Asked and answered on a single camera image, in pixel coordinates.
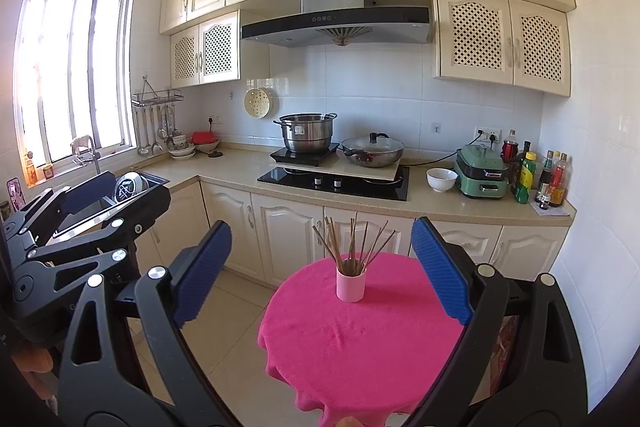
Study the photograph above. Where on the white ceramic bowl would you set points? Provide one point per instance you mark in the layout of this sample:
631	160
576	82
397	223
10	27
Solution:
442	179

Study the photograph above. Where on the wall utensil rack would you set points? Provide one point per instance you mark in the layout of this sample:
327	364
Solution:
157	99

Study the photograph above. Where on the grey range hood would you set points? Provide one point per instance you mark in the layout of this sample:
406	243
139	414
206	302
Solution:
335	24

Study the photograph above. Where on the yellow green bottle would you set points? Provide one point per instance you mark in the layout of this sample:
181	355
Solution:
527	177

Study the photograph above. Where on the cloth on faucet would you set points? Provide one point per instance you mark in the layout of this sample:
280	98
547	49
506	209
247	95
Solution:
82	143

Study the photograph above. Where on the soy sauce bottle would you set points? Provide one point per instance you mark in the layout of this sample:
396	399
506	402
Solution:
545	179

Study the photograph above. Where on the steel kitchen faucet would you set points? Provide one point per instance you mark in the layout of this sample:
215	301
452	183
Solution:
95	162

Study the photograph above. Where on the small windowsill bottle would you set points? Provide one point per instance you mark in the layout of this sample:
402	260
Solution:
31	172

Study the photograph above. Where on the cream stone board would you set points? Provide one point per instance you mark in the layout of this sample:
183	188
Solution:
335	168

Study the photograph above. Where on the wall socket with plug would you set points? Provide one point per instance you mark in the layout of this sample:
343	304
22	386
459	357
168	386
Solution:
489	134

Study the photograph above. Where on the red plastic box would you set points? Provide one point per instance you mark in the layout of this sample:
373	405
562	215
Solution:
206	138

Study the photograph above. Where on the stainless steel pot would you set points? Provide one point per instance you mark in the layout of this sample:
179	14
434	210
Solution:
307	134

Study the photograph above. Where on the cream steamer plate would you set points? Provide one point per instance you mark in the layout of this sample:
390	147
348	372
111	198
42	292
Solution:
259	103

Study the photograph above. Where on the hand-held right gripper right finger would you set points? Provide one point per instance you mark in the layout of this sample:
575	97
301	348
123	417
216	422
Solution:
440	267

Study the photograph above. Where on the beige kitchen countertop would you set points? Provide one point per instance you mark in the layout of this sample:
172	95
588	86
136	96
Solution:
440	204

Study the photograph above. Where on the steel bowl in sink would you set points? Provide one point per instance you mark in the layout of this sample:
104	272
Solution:
129	186

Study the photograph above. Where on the pink tablecloth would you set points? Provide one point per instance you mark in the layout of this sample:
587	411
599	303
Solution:
360	347

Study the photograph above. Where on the barred kitchen window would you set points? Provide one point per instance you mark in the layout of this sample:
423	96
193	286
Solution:
75	67

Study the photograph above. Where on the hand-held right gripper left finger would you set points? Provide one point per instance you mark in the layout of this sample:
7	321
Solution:
205	272

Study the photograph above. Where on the small orange jar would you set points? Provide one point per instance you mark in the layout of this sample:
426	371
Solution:
48	172

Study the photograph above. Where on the white wall socket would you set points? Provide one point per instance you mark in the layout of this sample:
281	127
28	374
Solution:
215	121

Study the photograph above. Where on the person's left hand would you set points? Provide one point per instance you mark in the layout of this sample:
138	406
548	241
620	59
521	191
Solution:
32	359

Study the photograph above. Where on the large lattice door cabinet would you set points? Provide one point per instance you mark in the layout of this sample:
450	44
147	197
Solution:
500	42

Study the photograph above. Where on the bunch of wooden chopsticks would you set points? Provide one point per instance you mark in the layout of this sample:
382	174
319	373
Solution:
351	259

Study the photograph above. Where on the pink paper cup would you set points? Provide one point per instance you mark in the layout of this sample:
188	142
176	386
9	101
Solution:
350	289

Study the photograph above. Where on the steel spatula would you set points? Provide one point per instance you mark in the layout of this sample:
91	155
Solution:
163	132

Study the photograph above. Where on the black glass gas hob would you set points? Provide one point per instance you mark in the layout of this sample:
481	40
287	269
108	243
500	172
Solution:
340	187

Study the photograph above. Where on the small lattice door cabinet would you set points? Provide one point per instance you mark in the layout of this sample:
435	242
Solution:
205	52

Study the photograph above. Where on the black induction cooker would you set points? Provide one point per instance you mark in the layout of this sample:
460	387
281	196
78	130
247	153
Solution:
305	157

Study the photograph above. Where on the stack of white dishes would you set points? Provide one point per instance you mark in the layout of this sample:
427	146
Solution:
181	149

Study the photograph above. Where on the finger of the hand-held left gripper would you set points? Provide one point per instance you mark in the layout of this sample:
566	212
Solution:
90	192
150	207

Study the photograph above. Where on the steel kitchen sink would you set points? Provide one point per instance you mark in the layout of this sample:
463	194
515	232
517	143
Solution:
155	181

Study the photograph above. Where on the cream lower kitchen cabinets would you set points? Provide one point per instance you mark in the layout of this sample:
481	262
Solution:
290	232

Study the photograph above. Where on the orange red sauce bottle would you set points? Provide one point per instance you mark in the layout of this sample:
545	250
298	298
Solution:
560	187

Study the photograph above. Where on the steel ladle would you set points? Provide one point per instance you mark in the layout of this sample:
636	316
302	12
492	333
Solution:
157	148
143	151

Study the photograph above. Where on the green electric cooker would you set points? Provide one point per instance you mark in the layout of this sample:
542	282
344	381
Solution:
480	177

